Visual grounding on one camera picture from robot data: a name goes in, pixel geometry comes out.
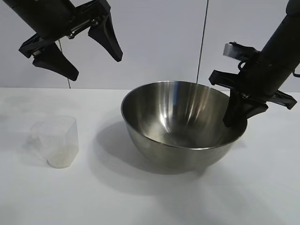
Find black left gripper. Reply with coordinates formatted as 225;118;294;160
9;0;124;82

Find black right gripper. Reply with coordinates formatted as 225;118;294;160
209;46;300;128

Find stainless steel mixing bowl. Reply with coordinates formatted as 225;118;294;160
121;81;248;174

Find translucent plastic measuring cup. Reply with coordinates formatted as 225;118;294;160
30;115;79;169

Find white rice grains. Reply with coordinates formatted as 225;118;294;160
46;144;78;169

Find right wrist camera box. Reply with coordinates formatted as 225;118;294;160
223;42;261;62

